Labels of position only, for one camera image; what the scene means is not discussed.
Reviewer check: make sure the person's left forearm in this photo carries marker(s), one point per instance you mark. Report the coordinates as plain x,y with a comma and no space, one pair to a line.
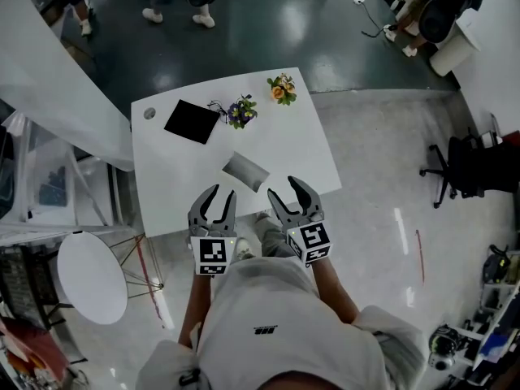
196,307

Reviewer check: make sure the white shelf rack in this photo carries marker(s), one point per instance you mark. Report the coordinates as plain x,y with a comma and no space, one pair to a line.
495,319

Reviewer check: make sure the black round helmet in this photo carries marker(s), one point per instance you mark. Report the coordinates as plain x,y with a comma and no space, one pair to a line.
442,347

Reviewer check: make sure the grey glasses case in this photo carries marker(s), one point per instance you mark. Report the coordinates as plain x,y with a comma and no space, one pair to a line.
245,171

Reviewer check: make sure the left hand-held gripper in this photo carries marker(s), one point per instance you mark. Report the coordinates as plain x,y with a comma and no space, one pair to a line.
212,254

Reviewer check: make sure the black square cloth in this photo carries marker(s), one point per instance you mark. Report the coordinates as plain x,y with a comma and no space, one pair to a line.
191,121

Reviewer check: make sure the person's right forearm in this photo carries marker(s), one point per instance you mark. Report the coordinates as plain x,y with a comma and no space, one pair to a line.
333,291

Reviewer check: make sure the orange flower pot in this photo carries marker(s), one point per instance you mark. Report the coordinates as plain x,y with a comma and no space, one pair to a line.
282,89

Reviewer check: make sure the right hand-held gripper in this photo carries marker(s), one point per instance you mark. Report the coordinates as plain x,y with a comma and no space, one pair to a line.
309,240

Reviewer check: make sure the white partition panel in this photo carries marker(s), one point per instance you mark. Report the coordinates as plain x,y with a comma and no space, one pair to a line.
48,79

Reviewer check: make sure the white waste bin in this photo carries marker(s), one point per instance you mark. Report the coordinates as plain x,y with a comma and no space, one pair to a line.
455,51

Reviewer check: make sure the person's grey trousers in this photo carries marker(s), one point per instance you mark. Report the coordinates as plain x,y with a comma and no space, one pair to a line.
272,236

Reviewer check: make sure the purple flower pot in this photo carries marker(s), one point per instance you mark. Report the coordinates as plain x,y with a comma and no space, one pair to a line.
241,112

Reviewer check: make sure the person's white shirt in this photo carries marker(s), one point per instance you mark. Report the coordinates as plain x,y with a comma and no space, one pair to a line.
284,323

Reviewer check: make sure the round white side table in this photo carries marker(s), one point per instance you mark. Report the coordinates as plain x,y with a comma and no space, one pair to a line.
91,276

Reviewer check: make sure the red bag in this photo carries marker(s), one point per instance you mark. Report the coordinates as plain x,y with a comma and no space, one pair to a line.
28,347

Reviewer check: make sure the person's white shoe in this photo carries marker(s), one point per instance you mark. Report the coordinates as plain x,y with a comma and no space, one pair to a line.
244,249

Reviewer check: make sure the black office chair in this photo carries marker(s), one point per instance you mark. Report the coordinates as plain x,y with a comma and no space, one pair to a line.
475,165

